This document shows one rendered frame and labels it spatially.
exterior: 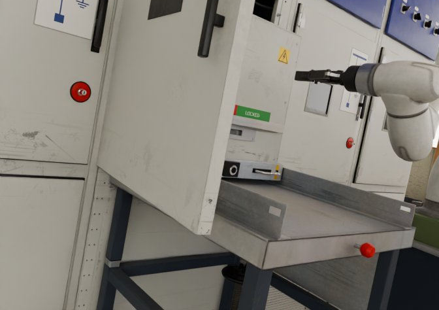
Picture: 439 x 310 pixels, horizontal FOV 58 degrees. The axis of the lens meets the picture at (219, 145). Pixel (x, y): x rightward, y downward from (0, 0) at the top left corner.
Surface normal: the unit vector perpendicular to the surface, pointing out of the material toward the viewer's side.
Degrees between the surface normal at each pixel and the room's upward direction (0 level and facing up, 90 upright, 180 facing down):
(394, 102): 133
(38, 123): 90
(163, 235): 90
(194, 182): 90
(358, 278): 90
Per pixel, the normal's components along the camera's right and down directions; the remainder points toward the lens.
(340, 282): -0.76, -0.10
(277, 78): 0.63, 0.17
